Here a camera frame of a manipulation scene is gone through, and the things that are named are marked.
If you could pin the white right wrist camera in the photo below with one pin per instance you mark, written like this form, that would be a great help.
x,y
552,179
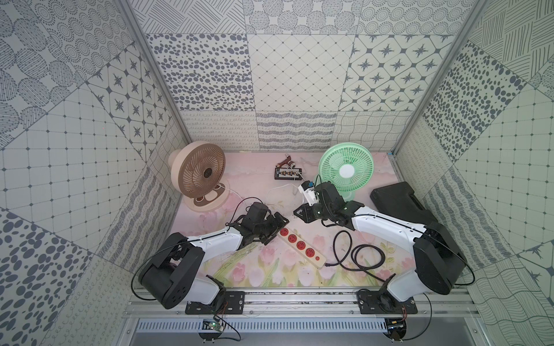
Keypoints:
x,y
307,189

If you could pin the green desk fan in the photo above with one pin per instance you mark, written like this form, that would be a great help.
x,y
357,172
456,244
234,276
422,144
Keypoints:
x,y
348,166

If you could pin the black plastic tool case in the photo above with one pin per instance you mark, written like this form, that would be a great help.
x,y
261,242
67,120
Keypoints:
x,y
399,201

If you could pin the beige and brown desk fan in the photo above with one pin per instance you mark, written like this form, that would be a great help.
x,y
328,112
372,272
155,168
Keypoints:
x,y
197,172

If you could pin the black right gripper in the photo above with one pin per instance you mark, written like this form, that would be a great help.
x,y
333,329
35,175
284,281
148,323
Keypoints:
x,y
306,215

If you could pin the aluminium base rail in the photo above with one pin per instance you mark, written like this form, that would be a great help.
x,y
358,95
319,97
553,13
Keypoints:
x,y
301,310

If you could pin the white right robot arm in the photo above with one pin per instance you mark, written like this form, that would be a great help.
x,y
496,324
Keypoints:
x,y
439,262

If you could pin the black multimeter device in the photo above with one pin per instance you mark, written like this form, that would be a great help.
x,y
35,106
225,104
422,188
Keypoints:
x,y
283,173

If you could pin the cream red power strip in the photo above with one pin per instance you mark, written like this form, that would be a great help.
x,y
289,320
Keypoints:
x,y
302,247

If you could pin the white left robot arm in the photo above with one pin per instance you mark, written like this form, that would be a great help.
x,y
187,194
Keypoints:
x,y
171,274

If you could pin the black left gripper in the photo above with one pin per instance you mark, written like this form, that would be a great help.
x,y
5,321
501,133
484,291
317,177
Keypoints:
x,y
274,221

